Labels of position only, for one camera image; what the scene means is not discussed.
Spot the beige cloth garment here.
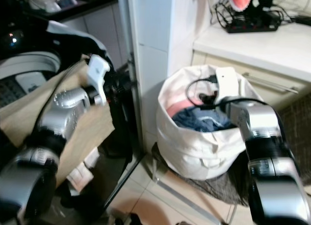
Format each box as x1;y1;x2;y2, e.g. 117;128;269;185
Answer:
0;60;116;188

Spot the black top-load washing machine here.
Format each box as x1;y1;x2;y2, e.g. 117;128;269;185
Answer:
0;14;134;225

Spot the blue denim garment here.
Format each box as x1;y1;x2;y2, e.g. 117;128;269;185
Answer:
172;105;235;134

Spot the pink garment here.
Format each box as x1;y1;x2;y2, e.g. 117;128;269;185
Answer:
165;99;201;120

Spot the white fabric laundry bag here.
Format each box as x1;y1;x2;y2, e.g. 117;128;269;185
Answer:
155;64;259;181

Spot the black and white garment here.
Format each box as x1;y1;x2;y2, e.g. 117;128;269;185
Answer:
48;20;113;66

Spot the white counter cabinet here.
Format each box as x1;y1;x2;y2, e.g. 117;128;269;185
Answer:
190;18;311;111

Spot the black power strip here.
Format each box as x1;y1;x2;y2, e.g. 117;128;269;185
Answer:
225;12;283;34

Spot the dark woven stool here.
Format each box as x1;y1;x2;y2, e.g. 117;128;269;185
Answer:
150;140;256;225

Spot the dark floor rug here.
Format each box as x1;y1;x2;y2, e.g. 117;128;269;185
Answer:
278;93;311;199

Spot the white washer lint filter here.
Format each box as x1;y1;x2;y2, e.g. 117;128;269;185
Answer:
14;71;40;95

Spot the white plastic bag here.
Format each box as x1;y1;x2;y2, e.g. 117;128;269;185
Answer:
28;0;65;13

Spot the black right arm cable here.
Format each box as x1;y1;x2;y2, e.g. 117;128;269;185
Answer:
185;75;270;109

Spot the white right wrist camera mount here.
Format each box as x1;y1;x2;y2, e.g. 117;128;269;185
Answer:
216;67;239;102

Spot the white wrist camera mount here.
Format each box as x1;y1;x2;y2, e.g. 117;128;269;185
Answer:
216;67;239;102
86;54;111;107

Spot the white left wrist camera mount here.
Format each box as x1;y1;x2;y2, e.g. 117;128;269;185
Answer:
86;54;111;107

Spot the metal cabinet handle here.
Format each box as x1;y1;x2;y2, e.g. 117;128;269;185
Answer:
242;72;300;95

